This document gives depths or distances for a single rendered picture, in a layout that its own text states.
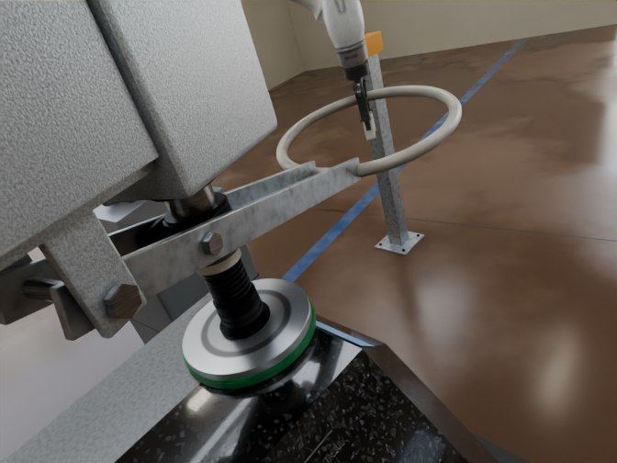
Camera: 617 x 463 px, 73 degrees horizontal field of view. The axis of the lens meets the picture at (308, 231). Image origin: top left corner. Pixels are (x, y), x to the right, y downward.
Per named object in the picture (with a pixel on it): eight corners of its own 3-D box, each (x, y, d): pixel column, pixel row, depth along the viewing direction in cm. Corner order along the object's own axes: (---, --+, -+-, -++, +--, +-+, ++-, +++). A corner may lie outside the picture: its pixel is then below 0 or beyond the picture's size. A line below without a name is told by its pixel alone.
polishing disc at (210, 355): (330, 341, 60) (329, 335, 59) (188, 404, 57) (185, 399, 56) (291, 268, 78) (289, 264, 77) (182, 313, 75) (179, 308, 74)
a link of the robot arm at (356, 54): (332, 51, 118) (338, 73, 121) (364, 42, 115) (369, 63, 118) (335, 43, 125) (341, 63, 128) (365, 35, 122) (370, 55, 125)
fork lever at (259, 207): (99, 348, 34) (82, 292, 33) (-18, 321, 43) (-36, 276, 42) (376, 178, 91) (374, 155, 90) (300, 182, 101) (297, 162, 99)
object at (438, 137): (444, 177, 83) (443, 164, 81) (246, 186, 106) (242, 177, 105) (473, 83, 116) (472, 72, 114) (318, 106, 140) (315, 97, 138)
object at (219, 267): (223, 276, 57) (214, 256, 55) (185, 274, 60) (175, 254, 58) (250, 247, 62) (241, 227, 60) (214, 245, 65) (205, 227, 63)
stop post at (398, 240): (424, 235, 231) (393, 25, 178) (405, 255, 220) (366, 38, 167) (394, 229, 244) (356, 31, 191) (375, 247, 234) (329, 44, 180)
